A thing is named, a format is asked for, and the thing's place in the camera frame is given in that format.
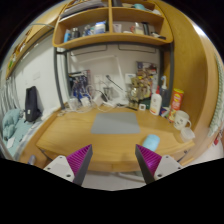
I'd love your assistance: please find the light blue computer mouse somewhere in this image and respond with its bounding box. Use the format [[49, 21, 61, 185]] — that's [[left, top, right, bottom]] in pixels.
[[143, 134, 160, 151]]

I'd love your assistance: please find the wooden desk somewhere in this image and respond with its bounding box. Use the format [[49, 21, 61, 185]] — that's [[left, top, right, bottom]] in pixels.
[[36, 109, 195, 172]]

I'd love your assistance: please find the small white cube clock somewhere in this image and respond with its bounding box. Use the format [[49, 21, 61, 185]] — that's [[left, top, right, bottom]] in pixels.
[[139, 104, 146, 111]]

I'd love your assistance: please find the black backpack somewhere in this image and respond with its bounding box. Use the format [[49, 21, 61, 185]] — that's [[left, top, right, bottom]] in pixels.
[[25, 86, 41, 122]]

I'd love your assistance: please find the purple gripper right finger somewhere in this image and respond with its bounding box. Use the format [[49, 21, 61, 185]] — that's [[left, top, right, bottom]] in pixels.
[[135, 145, 162, 184]]

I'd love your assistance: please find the brown robot figure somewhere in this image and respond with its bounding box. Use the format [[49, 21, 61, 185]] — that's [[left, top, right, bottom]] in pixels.
[[129, 77, 151, 109]]

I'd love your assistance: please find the blue spray bottle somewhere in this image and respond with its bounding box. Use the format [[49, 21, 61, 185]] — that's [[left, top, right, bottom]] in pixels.
[[160, 75, 169, 107]]

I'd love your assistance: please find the clear plastic cup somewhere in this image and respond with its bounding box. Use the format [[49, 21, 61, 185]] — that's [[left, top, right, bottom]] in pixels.
[[180, 127, 195, 142]]

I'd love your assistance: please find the red yellow chips can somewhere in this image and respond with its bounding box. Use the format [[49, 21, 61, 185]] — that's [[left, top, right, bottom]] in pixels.
[[168, 88, 184, 122]]

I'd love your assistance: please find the teal bedding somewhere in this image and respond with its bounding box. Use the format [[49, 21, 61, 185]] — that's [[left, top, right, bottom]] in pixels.
[[2, 109, 38, 159]]

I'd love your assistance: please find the white mug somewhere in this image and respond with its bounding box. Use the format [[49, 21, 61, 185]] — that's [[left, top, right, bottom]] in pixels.
[[174, 110, 191, 130]]

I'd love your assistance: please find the wooden wall shelf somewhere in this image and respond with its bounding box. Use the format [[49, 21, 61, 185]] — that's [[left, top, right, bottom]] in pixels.
[[52, 0, 173, 49]]

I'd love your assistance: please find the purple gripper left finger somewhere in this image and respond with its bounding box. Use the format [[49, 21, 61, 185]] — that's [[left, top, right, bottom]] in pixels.
[[66, 145, 93, 186]]

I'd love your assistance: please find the grey mouse pad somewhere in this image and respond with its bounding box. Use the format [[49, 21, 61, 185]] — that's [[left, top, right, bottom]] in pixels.
[[91, 112, 140, 134]]

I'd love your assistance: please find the white lotion bottle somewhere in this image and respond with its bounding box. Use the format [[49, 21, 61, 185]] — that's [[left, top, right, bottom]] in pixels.
[[150, 87, 162, 115]]

